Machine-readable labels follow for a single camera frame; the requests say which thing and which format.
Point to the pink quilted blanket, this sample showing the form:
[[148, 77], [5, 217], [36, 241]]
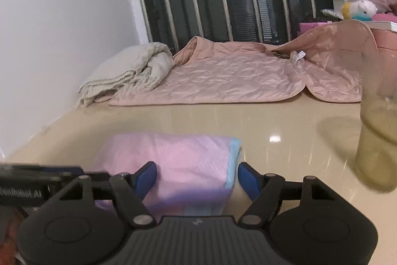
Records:
[[229, 78]]

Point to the translucent plastic cup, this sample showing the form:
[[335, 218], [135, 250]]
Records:
[[377, 134]]

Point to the cream knitted blanket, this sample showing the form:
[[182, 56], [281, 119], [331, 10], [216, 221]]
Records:
[[130, 71]]

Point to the pink box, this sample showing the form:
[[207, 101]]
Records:
[[386, 35]]

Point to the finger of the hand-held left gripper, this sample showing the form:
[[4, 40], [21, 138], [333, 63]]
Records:
[[66, 171]]

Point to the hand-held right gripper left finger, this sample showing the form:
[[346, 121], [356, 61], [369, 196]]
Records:
[[148, 175]]

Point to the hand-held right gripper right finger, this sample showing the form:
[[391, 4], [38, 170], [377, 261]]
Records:
[[248, 179]]

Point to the white and yellow plush toy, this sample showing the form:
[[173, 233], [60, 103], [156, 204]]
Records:
[[361, 9]]

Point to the pink garment with blue trim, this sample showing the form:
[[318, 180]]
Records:
[[189, 159]]

